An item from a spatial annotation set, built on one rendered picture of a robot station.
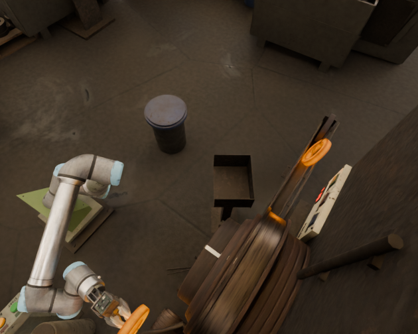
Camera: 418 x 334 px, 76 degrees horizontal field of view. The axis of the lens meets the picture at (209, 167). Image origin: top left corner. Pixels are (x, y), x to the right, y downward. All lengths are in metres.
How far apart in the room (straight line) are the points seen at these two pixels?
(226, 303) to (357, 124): 2.43
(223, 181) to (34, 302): 1.01
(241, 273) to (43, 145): 2.33
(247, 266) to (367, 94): 2.71
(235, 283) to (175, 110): 1.57
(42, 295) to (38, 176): 1.41
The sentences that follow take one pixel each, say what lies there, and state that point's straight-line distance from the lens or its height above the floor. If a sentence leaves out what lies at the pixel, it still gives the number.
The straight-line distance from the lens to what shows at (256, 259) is 0.66.
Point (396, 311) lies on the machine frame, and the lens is 0.35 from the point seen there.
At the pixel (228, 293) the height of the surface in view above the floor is 1.33.
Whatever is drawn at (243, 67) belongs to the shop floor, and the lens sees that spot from 3.01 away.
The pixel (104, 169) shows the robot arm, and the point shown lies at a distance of 1.29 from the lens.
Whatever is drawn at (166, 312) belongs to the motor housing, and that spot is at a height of 0.52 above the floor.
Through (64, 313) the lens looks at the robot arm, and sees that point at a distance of 1.37.
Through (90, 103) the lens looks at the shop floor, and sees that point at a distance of 2.85.
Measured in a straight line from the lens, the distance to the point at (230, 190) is 1.50.
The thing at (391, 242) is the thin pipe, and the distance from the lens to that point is 0.38.
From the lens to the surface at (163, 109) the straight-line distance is 2.04.
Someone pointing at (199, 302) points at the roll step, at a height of 1.24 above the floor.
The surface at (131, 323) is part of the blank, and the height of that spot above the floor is 0.90.
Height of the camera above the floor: 1.97
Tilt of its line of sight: 62 degrees down
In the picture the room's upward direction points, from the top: 2 degrees clockwise
